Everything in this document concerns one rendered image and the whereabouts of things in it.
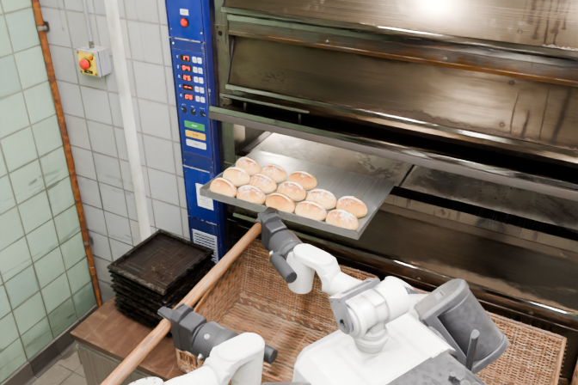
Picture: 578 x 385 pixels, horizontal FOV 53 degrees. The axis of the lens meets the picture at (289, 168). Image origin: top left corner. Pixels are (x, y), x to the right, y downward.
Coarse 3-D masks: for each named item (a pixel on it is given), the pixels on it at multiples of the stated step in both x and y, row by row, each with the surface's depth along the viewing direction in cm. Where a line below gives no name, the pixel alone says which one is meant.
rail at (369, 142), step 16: (224, 112) 187; (240, 112) 184; (304, 128) 175; (320, 128) 173; (368, 144) 166; (384, 144) 164; (400, 144) 163; (448, 160) 157; (464, 160) 155; (512, 176) 150; (528, 176) 148; (544, 176) 147
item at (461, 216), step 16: (400, 192) 188; (416, 192) 188; (416, 208) 185; (432, 208) 183; (448, 208) 180; (464, 208) 180; (480, 208) 180; (480, 224) 177; (496, 224) 174; (512, 224) 172; (528, 224) 172; (544, 224) 172; (544, 240) 169; (560, 240) 167; (576, 240) 165
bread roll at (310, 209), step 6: (300, 204) 174; (306, 204) 173; (312, 204) 172; (318, 204) 173; (300, 210) 173; (306, 210) 172; (312, 210) 172; (318, 210) 172; (324, 210) 173; (306, 216) 172; (312, 216) 172; (318, 216) 171; (324, 216) 172
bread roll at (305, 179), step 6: (294, 174) 189; (300, 174) 188; (306, 174) 188; (288, 180) 191; (294, 180) 189; (300, 180) 188; (306, 180) 188; (312, 180) 188; (306, 186) 188; (312, 186) 188
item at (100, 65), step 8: (80, 48) 218; (88, 48) 218; (96, 48) 218; (104, 48) 218; (80, 56) 218; (88, 56) 216; (96, 56) 215; (104, 56) 218; (96, 64) 216; (104, 64) 219; (88, 72) 220; (96, 72) 217; (104, 72) 220
